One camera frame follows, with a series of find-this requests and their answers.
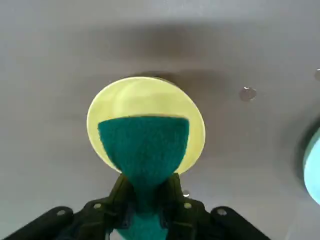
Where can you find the pale green round plate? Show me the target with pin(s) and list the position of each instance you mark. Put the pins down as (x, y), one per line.
(313, 170)

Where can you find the green and yellow sponge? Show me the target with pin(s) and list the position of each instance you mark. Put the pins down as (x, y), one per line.
(145, 150)

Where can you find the small yellow dish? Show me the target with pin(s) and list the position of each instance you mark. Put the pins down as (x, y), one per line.
(150, 100)

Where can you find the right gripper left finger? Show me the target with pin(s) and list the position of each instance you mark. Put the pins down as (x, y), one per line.
(87, 220)

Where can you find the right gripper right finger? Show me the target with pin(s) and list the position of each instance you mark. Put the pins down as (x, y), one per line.
(195, 222)

